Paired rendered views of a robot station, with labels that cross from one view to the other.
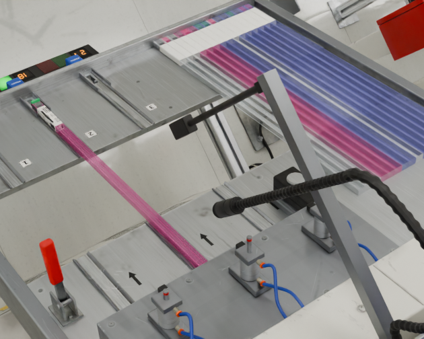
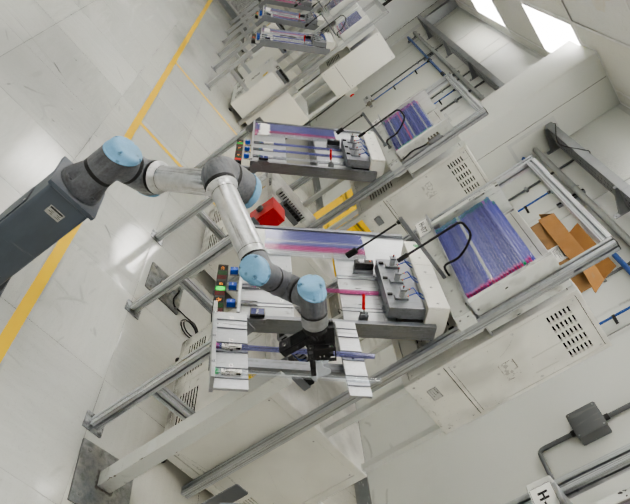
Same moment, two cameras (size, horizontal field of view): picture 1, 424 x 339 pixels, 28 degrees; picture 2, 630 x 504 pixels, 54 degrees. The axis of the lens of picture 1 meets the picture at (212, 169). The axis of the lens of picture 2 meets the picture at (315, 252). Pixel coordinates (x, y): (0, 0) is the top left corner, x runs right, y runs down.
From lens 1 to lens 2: 1.95 m
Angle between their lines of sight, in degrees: 51
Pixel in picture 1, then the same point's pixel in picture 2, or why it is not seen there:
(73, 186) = (141, 365)
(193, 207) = (341, 284)
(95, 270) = (351, 309)
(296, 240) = (388, 270)
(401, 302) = (427, 267)
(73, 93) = not seen: hidden behind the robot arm
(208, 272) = (387, 285)
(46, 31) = (83, 295)
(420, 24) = (273, 218)
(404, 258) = (414, 260)
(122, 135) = not seen: hidden behind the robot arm
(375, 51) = not seen: hidden behind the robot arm
